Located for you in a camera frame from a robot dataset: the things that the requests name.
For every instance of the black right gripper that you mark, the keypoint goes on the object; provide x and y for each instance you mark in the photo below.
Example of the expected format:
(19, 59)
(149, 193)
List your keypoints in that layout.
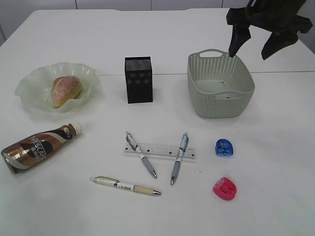
(277, 16)

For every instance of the blue pencil sharpener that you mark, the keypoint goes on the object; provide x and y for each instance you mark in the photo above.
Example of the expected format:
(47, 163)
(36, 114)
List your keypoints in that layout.
(224, 148)

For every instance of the sugared bread roll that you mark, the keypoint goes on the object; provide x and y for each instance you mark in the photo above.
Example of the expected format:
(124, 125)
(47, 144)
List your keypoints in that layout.
(65, 88)

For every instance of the brown coffee bottle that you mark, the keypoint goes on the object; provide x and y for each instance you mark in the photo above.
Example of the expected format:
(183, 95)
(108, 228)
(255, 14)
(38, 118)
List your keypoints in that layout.
(35, 148)

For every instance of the grey-green woven plastic basket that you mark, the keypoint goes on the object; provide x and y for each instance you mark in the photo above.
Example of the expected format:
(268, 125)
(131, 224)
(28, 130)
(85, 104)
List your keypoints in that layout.
(220, 86)

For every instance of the black mesh pen holder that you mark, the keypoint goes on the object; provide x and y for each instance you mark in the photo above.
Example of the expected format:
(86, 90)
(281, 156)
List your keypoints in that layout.
(139, 82)

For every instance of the blue-grey pen right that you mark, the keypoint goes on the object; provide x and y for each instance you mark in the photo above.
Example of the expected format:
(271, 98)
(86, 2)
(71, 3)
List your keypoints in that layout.
(180, 154)

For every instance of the pink pencil sharpener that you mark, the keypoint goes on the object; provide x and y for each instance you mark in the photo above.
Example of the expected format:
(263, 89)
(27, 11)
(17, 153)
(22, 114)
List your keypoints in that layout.
(225, 189)

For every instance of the grey pen left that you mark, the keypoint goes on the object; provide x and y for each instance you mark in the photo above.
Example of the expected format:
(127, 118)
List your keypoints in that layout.
(136, 147)

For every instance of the cream white pen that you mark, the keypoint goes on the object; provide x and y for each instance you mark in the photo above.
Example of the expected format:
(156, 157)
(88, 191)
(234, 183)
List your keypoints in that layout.
(125, 186)

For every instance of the pale green wavy plate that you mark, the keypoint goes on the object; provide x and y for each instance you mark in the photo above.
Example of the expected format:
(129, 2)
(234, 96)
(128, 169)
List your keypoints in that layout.
(35, 89)

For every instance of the clear plastic ruler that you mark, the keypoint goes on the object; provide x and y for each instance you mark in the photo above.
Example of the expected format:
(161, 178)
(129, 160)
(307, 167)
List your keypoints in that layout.
(166, 151)

